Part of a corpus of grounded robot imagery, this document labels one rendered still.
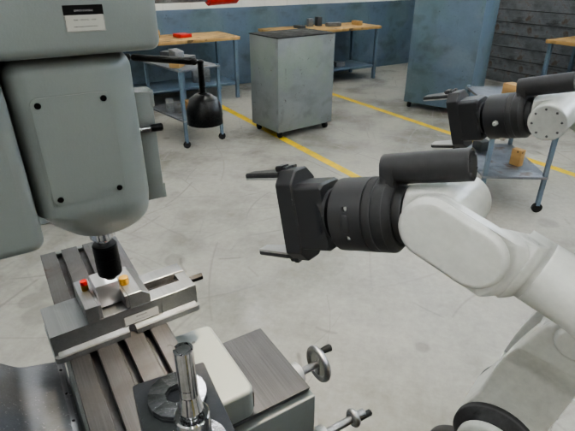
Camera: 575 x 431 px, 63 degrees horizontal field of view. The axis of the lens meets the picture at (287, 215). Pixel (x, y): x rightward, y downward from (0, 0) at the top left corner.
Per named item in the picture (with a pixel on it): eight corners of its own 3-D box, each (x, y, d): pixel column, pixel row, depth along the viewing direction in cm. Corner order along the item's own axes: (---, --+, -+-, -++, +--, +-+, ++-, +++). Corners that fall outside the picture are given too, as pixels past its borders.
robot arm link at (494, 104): (469, 140, 105) (524, 138, 96) (448, 156, 99) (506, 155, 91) (460, 84, 100) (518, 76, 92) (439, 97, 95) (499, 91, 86)
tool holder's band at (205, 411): (169, 432, 60) (168, 427, 60) (180, 402, 65) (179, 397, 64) (205, 434, 60) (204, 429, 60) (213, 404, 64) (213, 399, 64)
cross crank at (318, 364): (318, 360, 154) (319, 333, 149) (340, 384, 146) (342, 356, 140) (276, 380, 147) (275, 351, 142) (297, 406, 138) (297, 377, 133)
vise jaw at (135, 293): (134, 276, 122) (132, 263, 121) (151, 300, 113) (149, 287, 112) (111, 284, 119) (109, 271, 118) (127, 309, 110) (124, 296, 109)
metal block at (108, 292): (115, 288, 117) (110, 268, 114) (121, 300, 112) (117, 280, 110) (92, 295, 114) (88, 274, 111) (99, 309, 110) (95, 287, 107)
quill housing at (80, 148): (132, 192, 102) (105, 36, 87) (163, 232, 87) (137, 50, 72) (35, 213, 93) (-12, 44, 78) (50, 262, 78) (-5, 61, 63)
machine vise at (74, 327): (178, 280, 133) (174, 247, 127) (201, 309, 122) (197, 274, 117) (44, 327, 115) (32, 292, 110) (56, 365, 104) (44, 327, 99)
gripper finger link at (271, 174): (257, 176, 65) (293, 174, 62) (243, 181, 63) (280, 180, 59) (255, 164, 65) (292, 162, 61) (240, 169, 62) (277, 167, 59)
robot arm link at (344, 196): (319, 246, 67) (399, 250, 60) (280, 271, 60) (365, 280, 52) (306, 158, 64) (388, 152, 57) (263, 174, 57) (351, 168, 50)
